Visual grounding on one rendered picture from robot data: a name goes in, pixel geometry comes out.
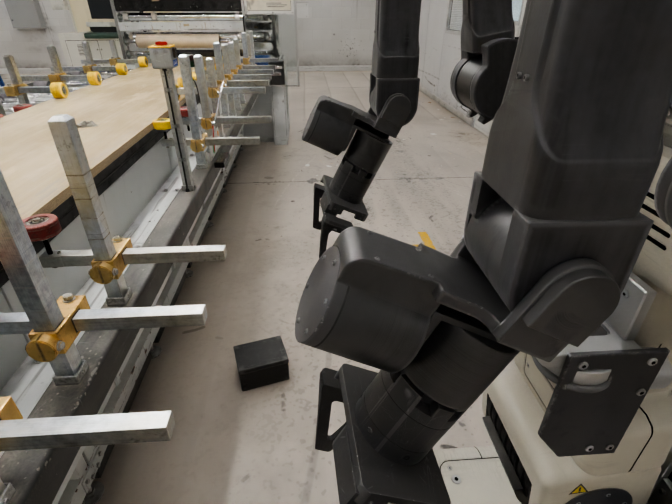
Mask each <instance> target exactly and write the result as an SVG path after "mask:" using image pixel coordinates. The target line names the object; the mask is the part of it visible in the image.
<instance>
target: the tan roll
mask: <svg viewBox="0 0 672 504"><path fill-rule="evenodd" d="M157 41H166V42H167V43H168V44H174V45H175V46H174V47H175V48H213V43H214V42H219V43H220V45H221V43H228V42H233V39H220V38H219V34H136V39H127V43H136V44H137V46H138V47H139V48H148V46H151V45H155V42H157Z"/></svg>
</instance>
